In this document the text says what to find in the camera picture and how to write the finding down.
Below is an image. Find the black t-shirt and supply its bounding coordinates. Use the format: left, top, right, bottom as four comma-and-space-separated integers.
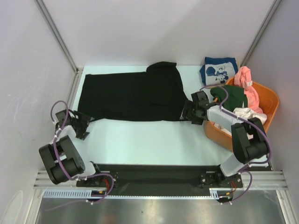
77, 62, 187, 121

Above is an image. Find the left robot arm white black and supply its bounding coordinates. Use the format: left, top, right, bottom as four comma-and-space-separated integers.
39, 110, 103, 187

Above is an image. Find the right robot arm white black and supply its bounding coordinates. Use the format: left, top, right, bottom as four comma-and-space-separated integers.
181, 91, 271, 187

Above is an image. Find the dark green t-shirt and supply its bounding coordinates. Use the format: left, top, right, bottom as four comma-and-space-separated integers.
210, 85, 248, 112

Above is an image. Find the folded blue Mickey t-shirt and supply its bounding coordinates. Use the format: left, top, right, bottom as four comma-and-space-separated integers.
199, 57, 238, 85

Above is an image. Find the white t-shirt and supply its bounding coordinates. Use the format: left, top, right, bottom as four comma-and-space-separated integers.
212, 107, 267, 135

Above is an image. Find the pink t-shirt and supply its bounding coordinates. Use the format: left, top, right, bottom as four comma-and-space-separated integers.
234, 66, 263, 113

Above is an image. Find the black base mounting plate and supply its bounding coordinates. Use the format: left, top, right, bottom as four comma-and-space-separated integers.
76, 164, 243, 197

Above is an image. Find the orange plastic basket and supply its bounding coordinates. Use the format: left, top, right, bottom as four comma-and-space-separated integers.
204, 82, 279, 151

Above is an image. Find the left aluminium frame post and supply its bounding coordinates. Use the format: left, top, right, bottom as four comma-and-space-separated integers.
35, 0, 84, 75

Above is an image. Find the aluminium frame post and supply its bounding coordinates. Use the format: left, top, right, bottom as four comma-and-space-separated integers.
35, 0, 84, 75
240, 0, 282, 66

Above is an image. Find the slotted cable duct rail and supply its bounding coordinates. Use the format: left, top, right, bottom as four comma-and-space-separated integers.
43, 189, 231, 200

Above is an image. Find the aluminium frame rail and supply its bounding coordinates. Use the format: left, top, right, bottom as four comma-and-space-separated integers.
33, 170, 288, 190

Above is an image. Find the right aluminium frame post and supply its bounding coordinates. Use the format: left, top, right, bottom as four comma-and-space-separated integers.
240, 0, 282, 66

